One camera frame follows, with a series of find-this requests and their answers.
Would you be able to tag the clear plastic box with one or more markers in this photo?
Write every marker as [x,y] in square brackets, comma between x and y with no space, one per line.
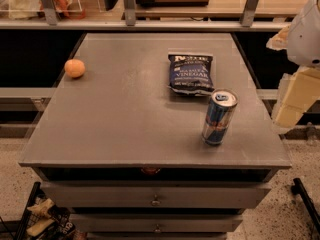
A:
[26,9]

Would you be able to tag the orange fruit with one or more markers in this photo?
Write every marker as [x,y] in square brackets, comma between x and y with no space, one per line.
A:
[74,68]

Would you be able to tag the black stand right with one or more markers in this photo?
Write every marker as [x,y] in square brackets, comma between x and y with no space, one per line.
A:
[298,189]

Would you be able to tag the black wire basket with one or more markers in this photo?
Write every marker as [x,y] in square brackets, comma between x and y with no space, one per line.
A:
[42,219]

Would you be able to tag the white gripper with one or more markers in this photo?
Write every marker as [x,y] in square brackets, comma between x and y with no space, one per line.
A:
[305,39]

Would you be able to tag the red bull can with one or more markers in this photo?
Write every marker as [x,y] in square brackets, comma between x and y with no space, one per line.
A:
[221,107]

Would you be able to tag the blue chips bag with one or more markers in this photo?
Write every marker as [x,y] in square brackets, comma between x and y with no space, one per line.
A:
[190,74]

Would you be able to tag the grey drawer cabinet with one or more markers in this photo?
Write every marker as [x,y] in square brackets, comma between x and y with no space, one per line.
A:
[125,155]

